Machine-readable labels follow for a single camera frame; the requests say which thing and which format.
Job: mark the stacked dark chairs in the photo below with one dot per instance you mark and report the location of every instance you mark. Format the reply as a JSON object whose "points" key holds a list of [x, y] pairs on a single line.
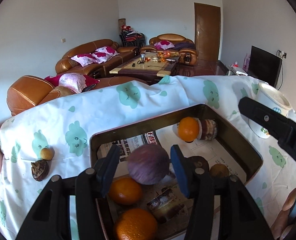
{"points": [[132, 39]]}

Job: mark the pink white cushion left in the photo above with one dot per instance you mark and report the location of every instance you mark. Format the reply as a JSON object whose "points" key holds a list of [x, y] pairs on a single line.
{"points": [[84, 59]]}

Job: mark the person's hand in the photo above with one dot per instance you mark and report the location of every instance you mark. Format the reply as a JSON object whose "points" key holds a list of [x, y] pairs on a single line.
{"points": [[280, 227]]}

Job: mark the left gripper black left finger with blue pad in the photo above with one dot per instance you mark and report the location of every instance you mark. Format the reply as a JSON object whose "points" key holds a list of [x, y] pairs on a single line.
{"points": [[49, 216]]}

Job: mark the pink white cushion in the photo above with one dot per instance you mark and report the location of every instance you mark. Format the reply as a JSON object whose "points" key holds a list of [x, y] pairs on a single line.
{"points": [[104, 54], [84, 59]]}

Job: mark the dark mangosteen back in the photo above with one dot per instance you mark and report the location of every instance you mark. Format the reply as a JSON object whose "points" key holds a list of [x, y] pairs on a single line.
{"points": [[39, 169]]}

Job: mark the small yellow-green fruit back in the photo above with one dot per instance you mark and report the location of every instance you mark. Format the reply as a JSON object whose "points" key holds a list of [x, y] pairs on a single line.
{"points": [[47, 154]]}

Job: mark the dark mangosteen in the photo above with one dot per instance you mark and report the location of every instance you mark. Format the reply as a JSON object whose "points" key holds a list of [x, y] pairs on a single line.
{"points": [[199, 162], [39, 169]]}

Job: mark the brown leather far armchair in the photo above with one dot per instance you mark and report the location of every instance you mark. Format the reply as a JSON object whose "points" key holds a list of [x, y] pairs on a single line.
{"points": [[174, 43]]}

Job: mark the dark mangosteen front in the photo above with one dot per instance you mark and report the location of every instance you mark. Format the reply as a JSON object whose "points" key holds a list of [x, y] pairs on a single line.
{"points": [[199, 162]]}

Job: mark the purple passion fruit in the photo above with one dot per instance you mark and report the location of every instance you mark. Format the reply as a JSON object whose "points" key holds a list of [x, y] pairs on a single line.
{"points": [[148, 164]]}

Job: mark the wooden coffee table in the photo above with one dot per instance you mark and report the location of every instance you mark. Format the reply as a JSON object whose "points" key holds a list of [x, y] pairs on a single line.
{"points": [[152, 69]]}

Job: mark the pink biscuit tin box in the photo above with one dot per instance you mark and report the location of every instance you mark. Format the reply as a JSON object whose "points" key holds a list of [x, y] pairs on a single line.
{"points": [[235, 144]]}

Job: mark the black television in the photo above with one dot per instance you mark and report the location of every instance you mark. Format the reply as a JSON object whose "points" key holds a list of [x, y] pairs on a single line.
{"points": [[264, 66]]}

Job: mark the brown leather long sofa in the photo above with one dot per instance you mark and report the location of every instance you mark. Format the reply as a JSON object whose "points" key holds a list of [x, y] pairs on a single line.
{"points": [[67, 65]]}

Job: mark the light pink pillow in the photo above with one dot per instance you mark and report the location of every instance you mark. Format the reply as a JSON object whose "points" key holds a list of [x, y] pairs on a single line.
{"points": [[73, 81]]}

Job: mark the white cartoon paper cup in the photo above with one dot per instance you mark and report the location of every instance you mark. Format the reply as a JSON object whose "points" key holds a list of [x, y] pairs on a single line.
{"points": [[273, 99]]}

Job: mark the pink white cushion right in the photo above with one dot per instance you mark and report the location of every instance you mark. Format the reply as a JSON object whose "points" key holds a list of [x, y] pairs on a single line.
{"points": [[104, 54]]}

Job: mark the brown wooden door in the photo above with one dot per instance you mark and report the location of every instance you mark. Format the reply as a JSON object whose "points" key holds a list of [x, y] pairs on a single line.
{"points": [[207, 31]]}

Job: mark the brown leather armchair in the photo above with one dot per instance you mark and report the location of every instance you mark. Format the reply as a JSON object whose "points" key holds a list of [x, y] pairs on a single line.
{"points": [[30, 91], [174, 43]]}

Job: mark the brown leather near armchair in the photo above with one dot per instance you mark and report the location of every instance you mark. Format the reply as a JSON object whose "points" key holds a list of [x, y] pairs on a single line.
{"points": [[30, 91]]}

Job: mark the pink cushion far armchair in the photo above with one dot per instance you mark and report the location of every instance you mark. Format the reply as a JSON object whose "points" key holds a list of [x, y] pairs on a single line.
{"points": [[164, 45]]}

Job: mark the white tablecloth green clouds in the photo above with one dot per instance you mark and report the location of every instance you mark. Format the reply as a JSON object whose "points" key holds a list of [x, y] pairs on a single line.
{"points": [[67, 124]]}

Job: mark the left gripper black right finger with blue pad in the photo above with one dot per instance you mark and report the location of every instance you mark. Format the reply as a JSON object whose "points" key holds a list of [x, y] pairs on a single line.
{"points": [[240, 217]]}

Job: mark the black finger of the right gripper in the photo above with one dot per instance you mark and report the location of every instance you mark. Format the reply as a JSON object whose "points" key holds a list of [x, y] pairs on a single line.
{"points": [[281, 128]]}

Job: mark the orange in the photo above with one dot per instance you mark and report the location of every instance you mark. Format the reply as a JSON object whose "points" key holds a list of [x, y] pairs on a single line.
{"points": [[125, 191], [188, 129], [136, 224]]}

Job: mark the brown-yellow fruit front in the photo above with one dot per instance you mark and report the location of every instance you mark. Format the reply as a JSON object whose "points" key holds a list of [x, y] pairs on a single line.
{"points": [[219, 171]]}

